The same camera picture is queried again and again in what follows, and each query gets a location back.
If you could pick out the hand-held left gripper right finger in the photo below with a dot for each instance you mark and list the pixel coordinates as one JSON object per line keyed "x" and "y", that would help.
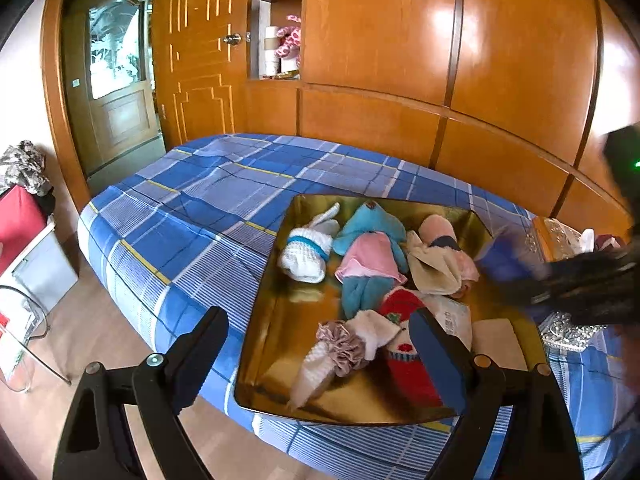
{"x": 437, "y": 360}

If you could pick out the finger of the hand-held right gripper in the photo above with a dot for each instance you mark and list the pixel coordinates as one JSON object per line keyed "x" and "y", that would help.
{"x": 507, "y": 262}

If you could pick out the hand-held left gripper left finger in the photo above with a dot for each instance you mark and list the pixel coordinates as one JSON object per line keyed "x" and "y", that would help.
{"x": 200, "y": 360}

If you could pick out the red knitted snowman sock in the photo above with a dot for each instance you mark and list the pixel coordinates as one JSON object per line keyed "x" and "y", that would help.
{"x": 400, "y": 305}

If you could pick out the beige cloth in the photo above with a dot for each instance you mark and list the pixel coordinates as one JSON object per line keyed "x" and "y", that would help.
{"x": 432, "y": 270}

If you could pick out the pink fluffy sock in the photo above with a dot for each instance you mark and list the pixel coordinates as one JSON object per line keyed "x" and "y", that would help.
{"x": 437, "y": 228}

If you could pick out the gold metal tray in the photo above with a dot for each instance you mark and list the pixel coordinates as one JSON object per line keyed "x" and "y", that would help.
{"x": 280, "y": 350}

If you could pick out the taupe satin scrunchie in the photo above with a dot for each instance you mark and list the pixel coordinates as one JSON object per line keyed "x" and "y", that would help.
{"x": 342, "y": 347}

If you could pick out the teal pink sock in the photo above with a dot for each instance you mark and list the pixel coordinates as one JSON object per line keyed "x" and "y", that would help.
{"x": 370, "y": 260}

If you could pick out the white blue-striped sock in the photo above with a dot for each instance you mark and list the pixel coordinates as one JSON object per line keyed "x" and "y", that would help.
{"x": 305, "y": 255}

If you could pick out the purple carton box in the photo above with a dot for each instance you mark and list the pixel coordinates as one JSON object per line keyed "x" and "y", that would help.
{"x": 607, "y": 243}

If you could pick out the white tissue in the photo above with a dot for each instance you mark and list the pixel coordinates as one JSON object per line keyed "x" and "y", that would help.
{"x": 587, "y": 240}

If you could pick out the embossed metallic tissue box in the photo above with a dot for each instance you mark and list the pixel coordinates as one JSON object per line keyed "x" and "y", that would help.
{"x": 555, "y": 232}

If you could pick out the blue plaid bed sheet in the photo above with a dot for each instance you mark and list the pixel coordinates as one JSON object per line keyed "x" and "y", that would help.
{"x": 190, "y": 220}

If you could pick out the white cabinet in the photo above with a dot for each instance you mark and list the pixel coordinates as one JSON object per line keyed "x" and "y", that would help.
{"x": 47, "y": 270}

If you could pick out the red box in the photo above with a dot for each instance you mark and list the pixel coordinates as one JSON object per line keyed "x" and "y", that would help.
{"x": 17, "y": 220}

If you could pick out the wooden door with frosted glass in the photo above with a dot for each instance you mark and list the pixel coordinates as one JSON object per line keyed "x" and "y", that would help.
{"x": 120, "y": 120}

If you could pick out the wooden wardrobe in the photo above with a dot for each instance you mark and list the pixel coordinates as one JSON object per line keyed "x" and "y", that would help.
{"x": 375, "y": 35}

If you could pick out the camouflage cloth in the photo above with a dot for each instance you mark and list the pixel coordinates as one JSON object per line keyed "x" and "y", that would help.
{"x": 22, "y": 165}

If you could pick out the pink plush toy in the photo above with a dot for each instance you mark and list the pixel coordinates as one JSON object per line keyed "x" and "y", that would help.
{"x": 290, "y": 40}

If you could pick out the metal door knob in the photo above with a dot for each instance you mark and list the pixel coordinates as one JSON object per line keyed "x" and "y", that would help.
{"x": 232, "y": 38}

